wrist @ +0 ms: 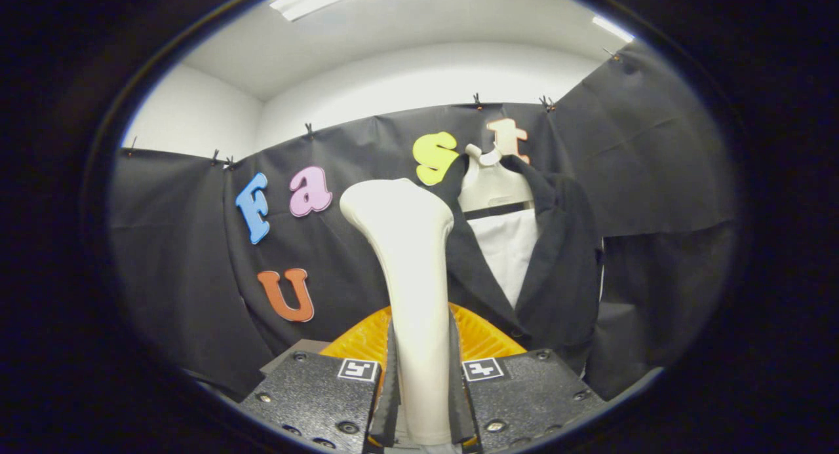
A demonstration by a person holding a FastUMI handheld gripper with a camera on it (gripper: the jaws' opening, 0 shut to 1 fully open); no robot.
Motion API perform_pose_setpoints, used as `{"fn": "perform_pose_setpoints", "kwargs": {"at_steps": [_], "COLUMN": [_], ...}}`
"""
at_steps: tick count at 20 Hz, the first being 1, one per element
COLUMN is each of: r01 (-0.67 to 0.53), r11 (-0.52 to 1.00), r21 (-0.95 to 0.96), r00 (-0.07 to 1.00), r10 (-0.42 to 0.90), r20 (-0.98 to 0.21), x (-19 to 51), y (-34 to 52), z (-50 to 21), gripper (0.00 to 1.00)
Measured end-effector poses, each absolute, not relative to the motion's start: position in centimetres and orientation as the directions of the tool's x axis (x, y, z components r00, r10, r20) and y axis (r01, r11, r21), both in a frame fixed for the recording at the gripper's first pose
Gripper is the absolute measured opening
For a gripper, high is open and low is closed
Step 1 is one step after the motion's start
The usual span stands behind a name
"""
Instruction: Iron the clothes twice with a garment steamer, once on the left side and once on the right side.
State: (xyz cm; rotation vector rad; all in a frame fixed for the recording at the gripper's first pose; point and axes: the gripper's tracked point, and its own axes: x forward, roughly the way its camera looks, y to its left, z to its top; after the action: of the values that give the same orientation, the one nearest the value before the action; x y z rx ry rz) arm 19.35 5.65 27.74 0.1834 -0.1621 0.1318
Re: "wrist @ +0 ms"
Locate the black button jacket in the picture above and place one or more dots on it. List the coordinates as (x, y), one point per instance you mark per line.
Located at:
(564, 270)

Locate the cream plastic hanger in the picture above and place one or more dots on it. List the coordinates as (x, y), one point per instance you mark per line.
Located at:
(488, 185)

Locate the white garment steamer head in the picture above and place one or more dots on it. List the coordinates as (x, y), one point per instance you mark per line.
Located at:
(413, 277)

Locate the small ceiling light panel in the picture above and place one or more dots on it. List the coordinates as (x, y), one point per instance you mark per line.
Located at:
(613, 28)

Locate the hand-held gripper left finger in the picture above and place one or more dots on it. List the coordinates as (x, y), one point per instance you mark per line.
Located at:
(314, 395)

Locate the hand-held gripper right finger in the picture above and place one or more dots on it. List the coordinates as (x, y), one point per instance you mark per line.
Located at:
(524, 395)

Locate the white mannequin torso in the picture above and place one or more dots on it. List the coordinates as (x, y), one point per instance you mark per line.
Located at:
(508, 251)

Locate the black backdrop cloth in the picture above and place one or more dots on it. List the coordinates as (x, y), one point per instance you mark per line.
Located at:
(183, 264)

